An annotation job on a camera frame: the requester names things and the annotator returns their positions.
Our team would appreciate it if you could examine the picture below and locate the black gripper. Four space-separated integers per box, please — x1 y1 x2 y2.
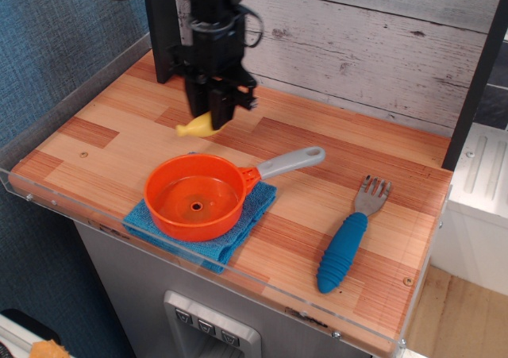
171 20 257 129

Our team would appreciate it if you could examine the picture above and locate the orange sponge item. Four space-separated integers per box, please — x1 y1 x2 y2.
29 340 71 358

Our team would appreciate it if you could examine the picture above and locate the clear acrylic guard rail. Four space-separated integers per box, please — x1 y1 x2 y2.
3 37 451 357

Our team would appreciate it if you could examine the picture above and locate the grey toy fridge cabinet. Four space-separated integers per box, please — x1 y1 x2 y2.
76 224 367 357

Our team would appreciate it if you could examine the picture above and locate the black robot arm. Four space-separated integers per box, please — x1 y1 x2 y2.
170 0 264 131

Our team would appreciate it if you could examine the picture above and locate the orange pot with grey handle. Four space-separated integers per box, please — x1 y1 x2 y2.
144 146 325 242

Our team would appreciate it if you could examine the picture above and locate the silver dispenser button panel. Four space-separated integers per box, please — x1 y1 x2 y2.
164 291 263 357

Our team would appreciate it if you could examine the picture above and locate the fork with blue handle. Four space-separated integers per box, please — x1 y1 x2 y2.
316 175 391 294

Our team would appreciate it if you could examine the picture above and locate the yellow toy banana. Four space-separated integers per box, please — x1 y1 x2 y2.
175 112 222 138

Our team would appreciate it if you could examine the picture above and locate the black left upright post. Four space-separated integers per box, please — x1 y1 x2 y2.
144 0 181 83

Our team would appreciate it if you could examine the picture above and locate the black upright post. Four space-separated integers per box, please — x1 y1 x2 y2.
144 0 181 83
441 0 507 171

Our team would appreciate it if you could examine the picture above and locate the black right upright post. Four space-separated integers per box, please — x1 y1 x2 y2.
441 0 507 171

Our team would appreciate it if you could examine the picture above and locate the blue folded cloth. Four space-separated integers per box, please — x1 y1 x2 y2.
122 182 277 274

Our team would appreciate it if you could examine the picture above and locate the white ribbed appliance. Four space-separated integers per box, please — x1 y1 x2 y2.
430 124 507 295

